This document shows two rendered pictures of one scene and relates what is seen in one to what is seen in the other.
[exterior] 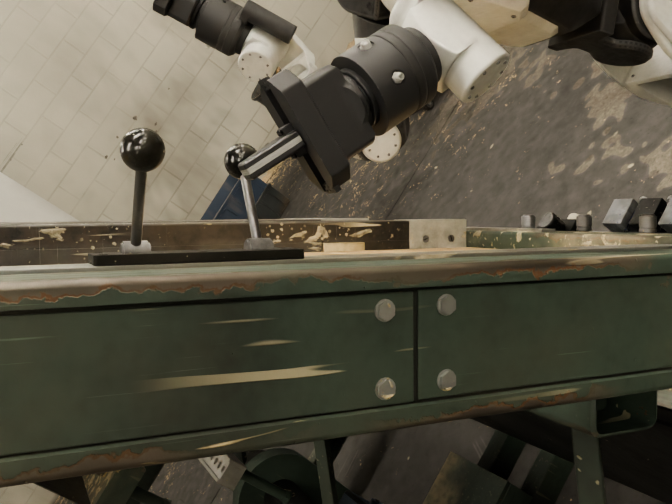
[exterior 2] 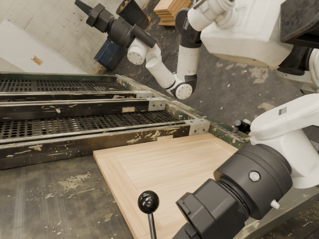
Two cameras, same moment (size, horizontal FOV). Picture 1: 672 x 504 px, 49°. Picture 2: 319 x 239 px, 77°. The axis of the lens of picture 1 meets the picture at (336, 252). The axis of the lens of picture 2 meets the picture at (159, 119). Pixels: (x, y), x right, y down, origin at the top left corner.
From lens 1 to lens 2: 0.60 m
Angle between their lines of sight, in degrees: 19
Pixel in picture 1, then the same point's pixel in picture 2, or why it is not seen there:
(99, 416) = not seen: outside the picture
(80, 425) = not seen: outside the picture
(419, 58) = (287, 187)
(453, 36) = (304, 161)
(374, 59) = (262, 194)
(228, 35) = (123, 41)
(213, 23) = (117, 34)
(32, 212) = (37, 48)
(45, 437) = not seen: outside the picture
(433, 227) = (198, 126)
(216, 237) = (114, 140)
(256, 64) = (136, 57)
